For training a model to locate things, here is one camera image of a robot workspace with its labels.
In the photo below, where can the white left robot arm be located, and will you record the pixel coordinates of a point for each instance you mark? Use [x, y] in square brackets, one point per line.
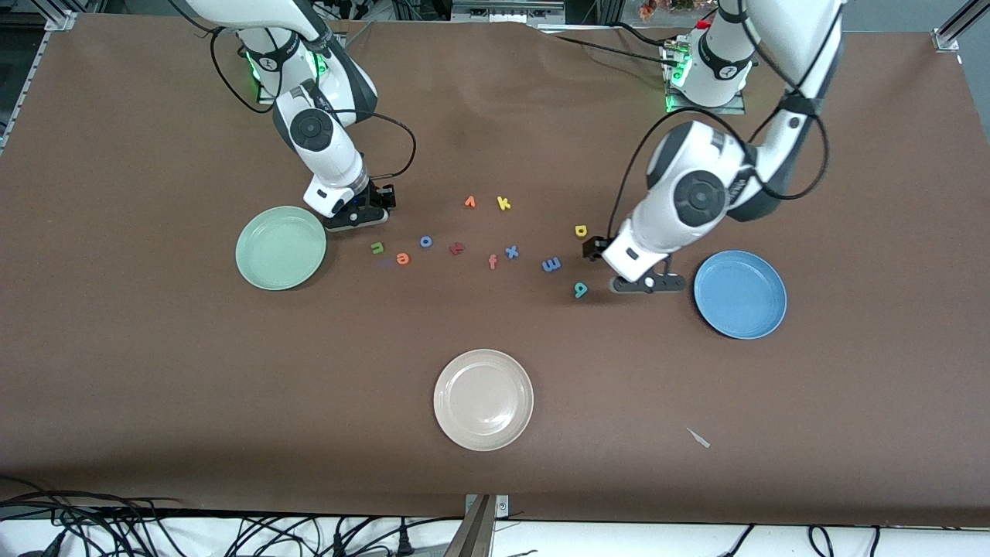
[657, 232]

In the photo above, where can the grey metal box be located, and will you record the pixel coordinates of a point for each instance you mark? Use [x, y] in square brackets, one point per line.
[506, 11]

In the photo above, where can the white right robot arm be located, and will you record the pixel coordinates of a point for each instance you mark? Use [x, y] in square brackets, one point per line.
[340, 166]

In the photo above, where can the green plate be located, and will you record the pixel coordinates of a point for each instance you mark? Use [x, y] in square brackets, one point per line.
[281, 247]

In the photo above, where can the orange flower bunch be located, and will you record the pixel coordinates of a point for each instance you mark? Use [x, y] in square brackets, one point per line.
[650, 9]

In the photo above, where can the blue plate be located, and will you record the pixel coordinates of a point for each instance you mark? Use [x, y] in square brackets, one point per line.
[740, 294]

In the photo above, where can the aluminium frame profile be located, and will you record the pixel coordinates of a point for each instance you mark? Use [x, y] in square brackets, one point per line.
[35, 73]
[947, 39]

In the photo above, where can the brown table cover sheet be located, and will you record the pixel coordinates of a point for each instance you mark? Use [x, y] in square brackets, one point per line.
[495, 116]

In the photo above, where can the white tape scrap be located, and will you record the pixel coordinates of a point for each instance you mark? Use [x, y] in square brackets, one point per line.
[698, 439]

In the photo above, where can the grey metal bar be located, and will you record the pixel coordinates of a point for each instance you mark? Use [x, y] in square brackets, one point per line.
[472, 538]

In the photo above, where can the metal table edge bracket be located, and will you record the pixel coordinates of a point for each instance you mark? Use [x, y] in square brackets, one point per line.
[503, 507]

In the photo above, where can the beige plate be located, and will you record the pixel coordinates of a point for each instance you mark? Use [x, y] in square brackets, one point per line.
[483, 400]

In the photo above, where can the blue foam letter m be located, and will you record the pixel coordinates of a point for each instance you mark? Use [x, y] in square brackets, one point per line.
[551, 264]

